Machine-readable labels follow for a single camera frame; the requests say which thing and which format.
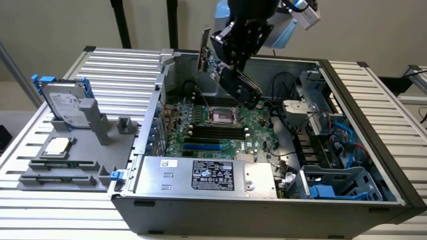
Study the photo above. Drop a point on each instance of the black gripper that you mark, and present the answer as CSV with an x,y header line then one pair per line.
x,y
248,37

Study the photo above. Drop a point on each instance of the graphics card with metal bracket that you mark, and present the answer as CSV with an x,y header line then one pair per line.
x,y
244,91

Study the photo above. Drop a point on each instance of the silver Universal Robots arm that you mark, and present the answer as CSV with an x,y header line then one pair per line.
x,y
283,37

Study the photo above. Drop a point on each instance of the black RAM slot bank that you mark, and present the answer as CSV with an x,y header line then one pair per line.
x,y
216,100
218,132

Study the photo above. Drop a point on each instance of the blue expansion slot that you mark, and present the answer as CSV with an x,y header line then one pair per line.
x,y
201,147

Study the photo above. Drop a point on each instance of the CPU socket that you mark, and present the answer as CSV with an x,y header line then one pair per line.
x,y
223,115

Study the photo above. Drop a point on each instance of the green motherboard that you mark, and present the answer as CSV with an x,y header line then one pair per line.
x,y
256,135

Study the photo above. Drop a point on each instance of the silver power supply unit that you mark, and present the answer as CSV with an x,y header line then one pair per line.
x,y
187,178

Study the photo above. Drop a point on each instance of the hard disk in blue carrier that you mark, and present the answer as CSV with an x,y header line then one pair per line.
x,y
64,105

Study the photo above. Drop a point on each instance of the grey parts rack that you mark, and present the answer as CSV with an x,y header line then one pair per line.
x,y
89,150

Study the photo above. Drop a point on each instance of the blue disk carrier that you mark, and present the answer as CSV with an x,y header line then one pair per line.
x,y
322,192

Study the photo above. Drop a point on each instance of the grey metal disk bay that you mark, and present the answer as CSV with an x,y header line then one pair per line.
x,y
354,182

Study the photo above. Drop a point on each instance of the blue case latch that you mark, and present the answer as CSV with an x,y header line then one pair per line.
x,y
117,175

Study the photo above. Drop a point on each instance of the open black PC case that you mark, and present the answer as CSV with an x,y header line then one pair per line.
x,y
254,212

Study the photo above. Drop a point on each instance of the silver CPU chip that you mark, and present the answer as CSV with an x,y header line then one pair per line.
x,y
57,146

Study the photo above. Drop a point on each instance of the green RAM stick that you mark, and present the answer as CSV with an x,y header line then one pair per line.
x,y
57,178
63,163

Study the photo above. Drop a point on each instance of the black box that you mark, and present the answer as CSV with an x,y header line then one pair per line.
x,y
4,137

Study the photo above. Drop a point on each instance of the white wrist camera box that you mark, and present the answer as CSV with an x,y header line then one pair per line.
x,y
308,16

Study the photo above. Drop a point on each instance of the black stand post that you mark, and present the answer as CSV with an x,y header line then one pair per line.
x,y
171,22
121,22

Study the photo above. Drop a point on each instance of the silver metal drive bracket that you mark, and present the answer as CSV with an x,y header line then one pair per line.
x,y
314,92

